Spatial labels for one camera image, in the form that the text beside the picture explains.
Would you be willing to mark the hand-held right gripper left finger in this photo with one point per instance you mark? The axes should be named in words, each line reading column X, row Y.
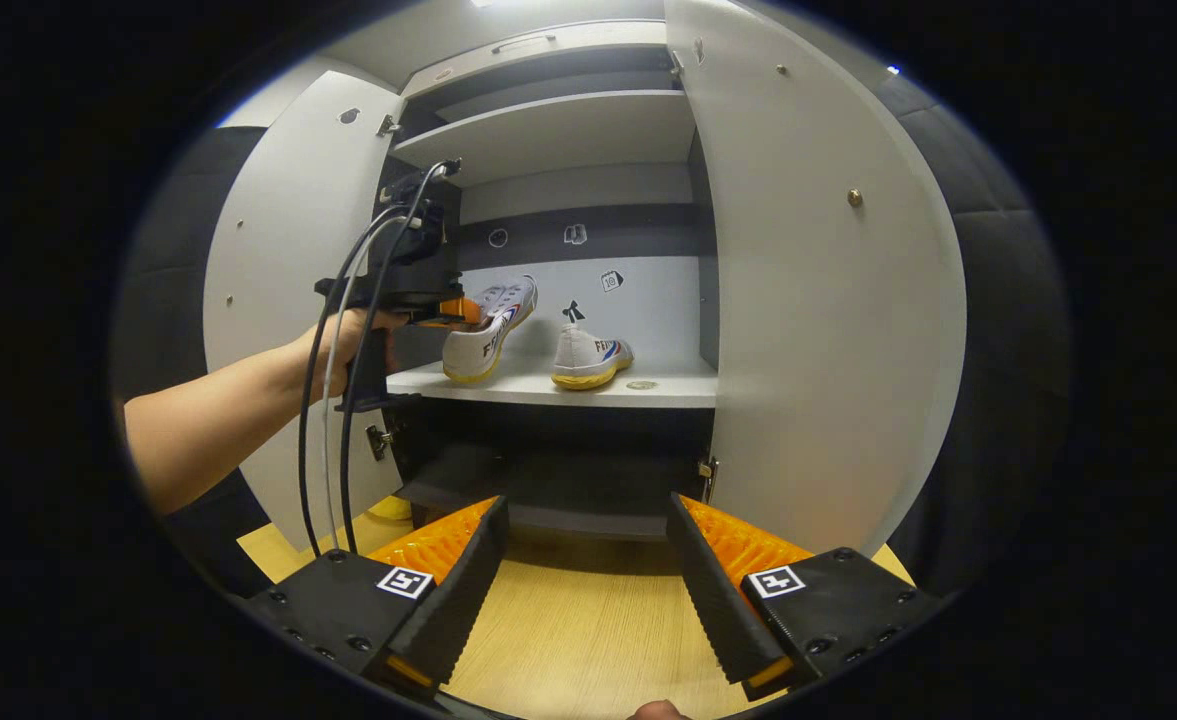
column 458, row 590

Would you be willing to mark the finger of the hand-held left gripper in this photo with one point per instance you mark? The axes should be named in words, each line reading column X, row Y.
column 453, row 312

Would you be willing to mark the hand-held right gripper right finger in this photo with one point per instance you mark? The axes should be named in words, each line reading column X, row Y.
column 718, row 600

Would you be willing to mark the white canvas shoe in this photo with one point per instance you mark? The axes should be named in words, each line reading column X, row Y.
column 583, row 360
column 478, row 350

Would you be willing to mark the grey cabinet door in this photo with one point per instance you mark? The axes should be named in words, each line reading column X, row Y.
column 818, row 300
column 278, row 230

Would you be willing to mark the grey shoe cabinet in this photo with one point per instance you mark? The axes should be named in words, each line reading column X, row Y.
column 558, row 130

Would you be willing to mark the yellow round object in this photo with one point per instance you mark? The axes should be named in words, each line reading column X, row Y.
column 390, row 508

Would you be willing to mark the person's dark clothing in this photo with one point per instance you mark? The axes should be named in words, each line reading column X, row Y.
column 218, row 530

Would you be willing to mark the black quilted wall padding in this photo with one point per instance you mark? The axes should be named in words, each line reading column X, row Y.
column 1008, row 350
column 163, row 300

